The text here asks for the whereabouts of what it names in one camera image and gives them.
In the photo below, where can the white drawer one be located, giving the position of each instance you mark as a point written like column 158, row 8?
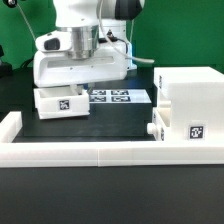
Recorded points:
column 60, row 102
column 160, row 125

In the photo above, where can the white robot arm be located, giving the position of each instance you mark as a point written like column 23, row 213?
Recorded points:
column 90, row 14

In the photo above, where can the white drawer front one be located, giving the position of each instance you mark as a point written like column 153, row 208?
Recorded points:
column 160, row 125

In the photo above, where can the printed marker sheet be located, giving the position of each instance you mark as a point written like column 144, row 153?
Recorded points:
column 116, row 96

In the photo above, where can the white U-shaped border frame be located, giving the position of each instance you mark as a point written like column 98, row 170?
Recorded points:
column 99, row 154

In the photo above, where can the white drawer cabinet box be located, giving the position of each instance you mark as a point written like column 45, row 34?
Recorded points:
column 197, row 102

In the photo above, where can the black device at left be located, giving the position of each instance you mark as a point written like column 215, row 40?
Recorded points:
column 5, row 68

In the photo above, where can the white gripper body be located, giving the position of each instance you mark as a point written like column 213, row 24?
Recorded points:
column 67, row 57

